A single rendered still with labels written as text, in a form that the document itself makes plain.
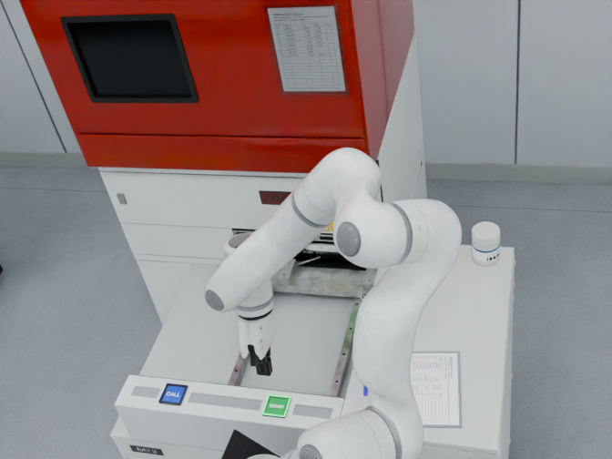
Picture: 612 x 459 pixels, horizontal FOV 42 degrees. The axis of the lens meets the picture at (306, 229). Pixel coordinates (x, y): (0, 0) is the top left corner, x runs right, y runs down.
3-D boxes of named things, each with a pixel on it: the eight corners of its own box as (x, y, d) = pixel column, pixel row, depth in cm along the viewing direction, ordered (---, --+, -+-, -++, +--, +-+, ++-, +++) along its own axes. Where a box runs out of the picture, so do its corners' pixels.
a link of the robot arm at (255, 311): (240, 281, 169) (242, 293, 171) (226, 306, 162) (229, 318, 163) (278, 284, 167) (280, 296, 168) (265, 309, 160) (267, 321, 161)
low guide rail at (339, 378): (362, 280, 229) (362, 273, 227) (369, 281, 229) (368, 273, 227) (323, 427, 194) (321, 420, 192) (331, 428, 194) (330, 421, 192)
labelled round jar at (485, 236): (473, 247, 212) (473, 220, 206) (500, 249, 210) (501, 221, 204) (471, 265, 207) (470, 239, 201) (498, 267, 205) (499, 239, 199)
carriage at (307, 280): (259, 270, 235) (257, 263, 233) (381, 279, 225) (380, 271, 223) (251, 290, 229) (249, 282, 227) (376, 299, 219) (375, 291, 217)
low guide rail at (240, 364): (273, 274, 237) (271, 267, 235) (280, 275, 236) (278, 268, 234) (220, 414, 202) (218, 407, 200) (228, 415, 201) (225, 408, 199)
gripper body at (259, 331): (245, 289, 170) (251, 331, 176) (229, 317, 162) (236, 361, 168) (278, 291, 168) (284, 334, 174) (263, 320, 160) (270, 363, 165)
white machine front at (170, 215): (137, 254, 254) (97, 152, 228) (391, 270, 231) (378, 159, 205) (134, 260, 251) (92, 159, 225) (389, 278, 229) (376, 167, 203)
